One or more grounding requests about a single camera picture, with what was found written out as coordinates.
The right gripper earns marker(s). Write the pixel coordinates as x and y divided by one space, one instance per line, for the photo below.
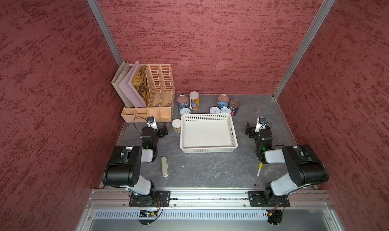
251 135

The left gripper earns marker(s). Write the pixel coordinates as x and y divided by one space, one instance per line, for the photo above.
161 133

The dark can brown lid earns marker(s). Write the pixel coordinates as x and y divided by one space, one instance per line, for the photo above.
234 107

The white plastic basket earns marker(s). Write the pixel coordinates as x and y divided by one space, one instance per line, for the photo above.
207 133

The blue can pink lid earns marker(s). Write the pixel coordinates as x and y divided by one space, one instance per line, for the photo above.
223 101
183 102

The tall yellow blue can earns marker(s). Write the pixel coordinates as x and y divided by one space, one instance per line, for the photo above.
194 100

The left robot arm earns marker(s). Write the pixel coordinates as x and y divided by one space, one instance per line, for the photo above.
124 165

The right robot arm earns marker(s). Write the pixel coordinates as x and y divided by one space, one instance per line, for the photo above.
304 168

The yellow can white lid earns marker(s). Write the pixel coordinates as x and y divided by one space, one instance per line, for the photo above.
176 124

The olive pencil case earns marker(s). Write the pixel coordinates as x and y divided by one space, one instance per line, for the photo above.
164 164

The small pink white can left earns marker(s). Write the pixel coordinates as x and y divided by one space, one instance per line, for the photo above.
185 110

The small green can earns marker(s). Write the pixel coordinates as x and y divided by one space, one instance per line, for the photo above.
225 110

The yellow marker pen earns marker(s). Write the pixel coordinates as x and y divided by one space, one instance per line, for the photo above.
256 181

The beige desk file organizer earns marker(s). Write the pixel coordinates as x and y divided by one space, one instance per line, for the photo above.
162 95

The yellow patterned book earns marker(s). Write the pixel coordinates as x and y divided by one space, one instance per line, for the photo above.
139 82

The lilac folder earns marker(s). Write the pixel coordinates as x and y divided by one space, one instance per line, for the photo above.
129 90

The beige folder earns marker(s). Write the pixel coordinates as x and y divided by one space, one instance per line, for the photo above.
117 83

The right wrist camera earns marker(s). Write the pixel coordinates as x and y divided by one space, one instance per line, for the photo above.
260 124

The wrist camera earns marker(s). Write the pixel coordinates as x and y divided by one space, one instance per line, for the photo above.
260 124
152 122

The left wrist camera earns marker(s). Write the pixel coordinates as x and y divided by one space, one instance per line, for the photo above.
152 122

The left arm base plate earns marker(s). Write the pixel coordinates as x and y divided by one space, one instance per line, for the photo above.
158 198

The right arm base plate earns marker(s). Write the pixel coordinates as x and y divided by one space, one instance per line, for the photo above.
267 199

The aluminium front rail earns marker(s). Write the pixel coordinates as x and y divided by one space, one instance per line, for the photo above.
210 198

